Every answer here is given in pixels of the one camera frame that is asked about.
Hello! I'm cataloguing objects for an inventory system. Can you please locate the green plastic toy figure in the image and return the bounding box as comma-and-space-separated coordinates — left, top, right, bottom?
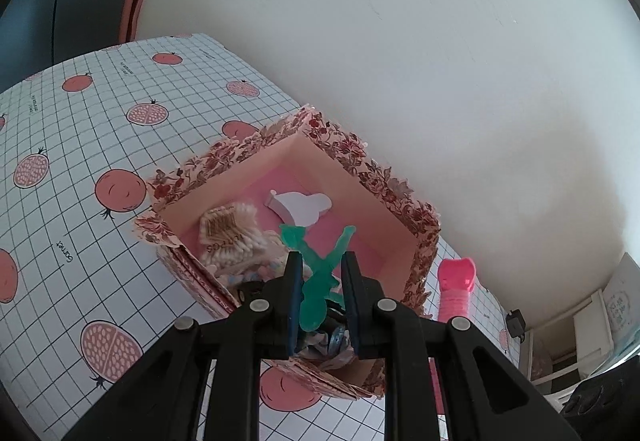
279, 223, 358, 332

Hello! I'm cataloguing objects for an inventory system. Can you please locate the black toy car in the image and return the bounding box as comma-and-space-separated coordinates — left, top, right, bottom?
300, 306, 351, 357

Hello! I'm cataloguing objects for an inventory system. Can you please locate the bag of cotton swabs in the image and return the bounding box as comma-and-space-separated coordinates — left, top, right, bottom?
199, 202, 291, 279

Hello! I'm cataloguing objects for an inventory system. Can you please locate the black power adapter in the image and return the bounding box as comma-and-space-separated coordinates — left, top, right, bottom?
506, 310, 527, 339

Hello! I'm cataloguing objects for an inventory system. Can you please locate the floral paper storage box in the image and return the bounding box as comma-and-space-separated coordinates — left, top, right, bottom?
132, 105, 441, 402

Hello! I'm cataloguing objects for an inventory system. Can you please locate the pink plastic comb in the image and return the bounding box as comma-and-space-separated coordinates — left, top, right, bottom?
436, 257, 476, 322

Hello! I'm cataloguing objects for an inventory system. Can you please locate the white bottle-shaped foam block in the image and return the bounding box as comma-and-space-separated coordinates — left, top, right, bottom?
263, 188, 333, 228

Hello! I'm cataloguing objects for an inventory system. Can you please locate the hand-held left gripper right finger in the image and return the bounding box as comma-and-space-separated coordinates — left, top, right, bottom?
341, 251, 583, 441

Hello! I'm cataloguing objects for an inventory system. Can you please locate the white printed box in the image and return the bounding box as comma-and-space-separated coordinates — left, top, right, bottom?
602, 253, 640, 352

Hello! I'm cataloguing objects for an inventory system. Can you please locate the white shelf stand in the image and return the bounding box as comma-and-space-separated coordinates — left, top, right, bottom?
520, 288, 621, 392

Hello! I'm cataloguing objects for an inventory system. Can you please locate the pastel braided rope toy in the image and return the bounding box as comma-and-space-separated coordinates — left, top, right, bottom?
215, 271, 271, 292

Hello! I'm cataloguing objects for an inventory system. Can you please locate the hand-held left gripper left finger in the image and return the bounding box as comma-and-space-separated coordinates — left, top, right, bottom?
62, 252, 305, 441

